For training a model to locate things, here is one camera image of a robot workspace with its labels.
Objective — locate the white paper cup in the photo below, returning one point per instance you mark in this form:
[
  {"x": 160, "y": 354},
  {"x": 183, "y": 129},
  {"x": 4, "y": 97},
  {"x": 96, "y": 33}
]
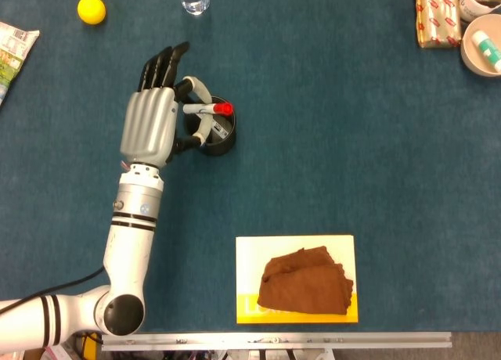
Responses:
[{"x": 471, "y": 9}]

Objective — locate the green white glue stick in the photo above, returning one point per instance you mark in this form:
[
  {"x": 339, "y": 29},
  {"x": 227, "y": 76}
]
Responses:
[{"x": 487, "y": 49}]

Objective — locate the clear glass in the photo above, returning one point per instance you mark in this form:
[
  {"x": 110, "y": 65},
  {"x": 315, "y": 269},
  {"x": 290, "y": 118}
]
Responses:
[{"x": 193, "y": 0}]

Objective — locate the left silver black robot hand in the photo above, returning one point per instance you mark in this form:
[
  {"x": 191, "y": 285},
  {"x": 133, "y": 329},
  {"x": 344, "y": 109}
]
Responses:
[{"x": 148, "y": 125}]

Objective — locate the gold red wrapped package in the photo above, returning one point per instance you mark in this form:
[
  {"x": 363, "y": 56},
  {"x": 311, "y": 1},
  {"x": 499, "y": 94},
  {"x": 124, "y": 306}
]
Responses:
[{"x": 436, "y": 15}]

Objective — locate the yellow white book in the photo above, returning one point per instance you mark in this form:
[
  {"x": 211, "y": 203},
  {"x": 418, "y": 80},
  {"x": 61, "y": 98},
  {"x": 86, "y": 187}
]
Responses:
[{"x": 250, "y": 258}]

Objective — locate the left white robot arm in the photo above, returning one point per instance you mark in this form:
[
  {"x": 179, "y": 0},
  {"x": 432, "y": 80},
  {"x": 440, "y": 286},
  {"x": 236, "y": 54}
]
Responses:
[{"x": 129, "y": 250}]

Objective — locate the black capped white marker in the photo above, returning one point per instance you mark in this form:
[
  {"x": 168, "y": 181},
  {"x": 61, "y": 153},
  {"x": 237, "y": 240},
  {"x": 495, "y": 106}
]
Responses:
[{"x": 220, "y": 128}]

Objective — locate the blue felt table cover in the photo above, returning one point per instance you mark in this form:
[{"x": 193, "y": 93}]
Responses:
[{"x": 313, "y": 160}]

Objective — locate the red capped white marker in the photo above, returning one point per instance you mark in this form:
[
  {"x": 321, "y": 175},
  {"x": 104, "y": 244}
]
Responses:
[{"x": 224, "y": 109}]

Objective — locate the beige bowl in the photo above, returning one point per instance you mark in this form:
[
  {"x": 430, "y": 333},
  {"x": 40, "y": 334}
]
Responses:
[{"x": 471, "y": 60}]

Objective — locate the printed snack bag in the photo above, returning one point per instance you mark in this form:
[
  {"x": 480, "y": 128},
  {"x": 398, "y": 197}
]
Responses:
[{"x": 13, "y": 55}]

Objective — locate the brown folded cloth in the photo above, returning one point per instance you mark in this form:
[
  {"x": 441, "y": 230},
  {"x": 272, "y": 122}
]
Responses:
[{"x": 305, "y": 285}]

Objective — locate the yellow ball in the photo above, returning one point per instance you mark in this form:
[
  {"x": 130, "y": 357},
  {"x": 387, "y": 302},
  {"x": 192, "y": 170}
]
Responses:
[{"x": 91, "y": 9}]

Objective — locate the aluminium rail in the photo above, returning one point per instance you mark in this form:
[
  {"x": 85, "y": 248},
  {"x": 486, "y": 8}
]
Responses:
[{"x": 274, "y": 340}]

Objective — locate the black pen cup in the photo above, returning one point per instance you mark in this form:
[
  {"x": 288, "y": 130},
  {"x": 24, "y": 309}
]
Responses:
[{"x": 221, "y": 146}]

